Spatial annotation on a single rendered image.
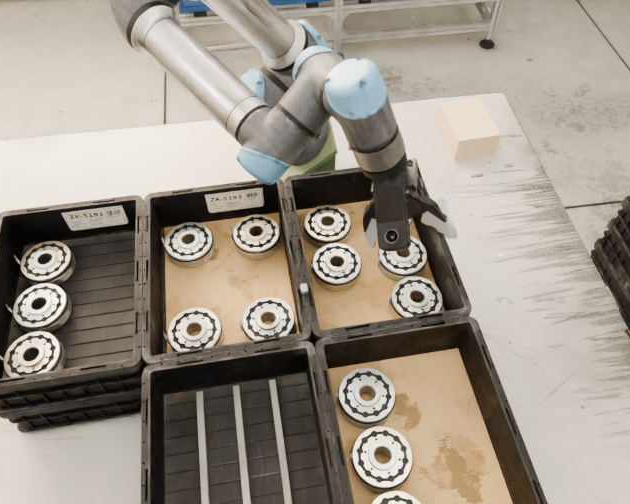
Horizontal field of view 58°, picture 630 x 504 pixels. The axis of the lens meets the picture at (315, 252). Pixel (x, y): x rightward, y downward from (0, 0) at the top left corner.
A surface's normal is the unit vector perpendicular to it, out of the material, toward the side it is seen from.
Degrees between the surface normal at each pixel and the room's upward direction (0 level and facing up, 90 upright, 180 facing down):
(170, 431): 0
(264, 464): 0
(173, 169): 0
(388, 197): 39
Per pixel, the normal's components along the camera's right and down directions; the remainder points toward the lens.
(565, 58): 0.00, -0.58
